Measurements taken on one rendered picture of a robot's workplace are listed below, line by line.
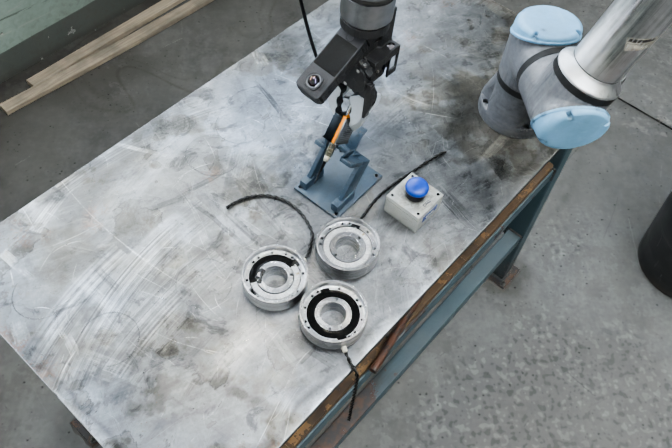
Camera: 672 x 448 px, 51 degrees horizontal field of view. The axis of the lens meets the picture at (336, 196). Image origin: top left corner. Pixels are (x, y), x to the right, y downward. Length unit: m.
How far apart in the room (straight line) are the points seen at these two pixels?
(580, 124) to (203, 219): 0.64
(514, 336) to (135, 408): 1.26
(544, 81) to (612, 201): 1.29
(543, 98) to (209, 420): 0.72
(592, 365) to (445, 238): 0.99
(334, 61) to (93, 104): 1.64
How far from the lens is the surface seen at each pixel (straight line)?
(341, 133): 1.13
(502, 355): 2.05
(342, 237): 1.17
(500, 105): 1.37
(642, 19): 1.12
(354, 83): 1.06
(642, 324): 2.25
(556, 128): 1.19
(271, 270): 1.15
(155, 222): 1.24
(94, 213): 1.27
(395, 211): 1.22
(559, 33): 1.27
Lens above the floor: 1.81
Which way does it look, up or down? 54 degrees down
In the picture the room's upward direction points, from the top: 5 degrees clockwise
